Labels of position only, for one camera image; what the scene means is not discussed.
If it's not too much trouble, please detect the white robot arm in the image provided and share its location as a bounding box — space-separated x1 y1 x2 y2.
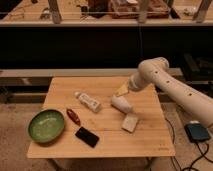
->
116 57 213 128

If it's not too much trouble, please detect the red brown oval object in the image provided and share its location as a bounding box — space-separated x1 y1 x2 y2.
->
66 108 81 126

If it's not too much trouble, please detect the white plastic bottle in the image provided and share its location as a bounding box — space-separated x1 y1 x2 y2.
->
74 92 101 113

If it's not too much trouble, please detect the wooden table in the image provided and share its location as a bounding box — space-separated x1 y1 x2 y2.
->
27 77 175 159

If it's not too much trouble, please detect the black rectangular case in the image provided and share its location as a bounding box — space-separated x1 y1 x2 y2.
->
75 127 99 147

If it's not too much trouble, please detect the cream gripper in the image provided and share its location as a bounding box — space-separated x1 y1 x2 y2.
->
115 75 143 97

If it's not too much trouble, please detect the black cable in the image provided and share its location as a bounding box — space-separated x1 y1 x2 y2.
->
165 116 211 171

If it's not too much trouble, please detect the long workbench shelf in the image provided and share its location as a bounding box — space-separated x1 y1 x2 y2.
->
0 0 213 27

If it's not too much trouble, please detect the dark foot pedal box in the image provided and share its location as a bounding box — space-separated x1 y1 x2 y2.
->
184 123 211 143

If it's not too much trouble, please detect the beige sponge block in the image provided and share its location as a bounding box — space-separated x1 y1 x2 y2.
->
122 114 139 133

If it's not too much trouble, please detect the green bowl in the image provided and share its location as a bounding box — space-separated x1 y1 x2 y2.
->
28 109 65 143

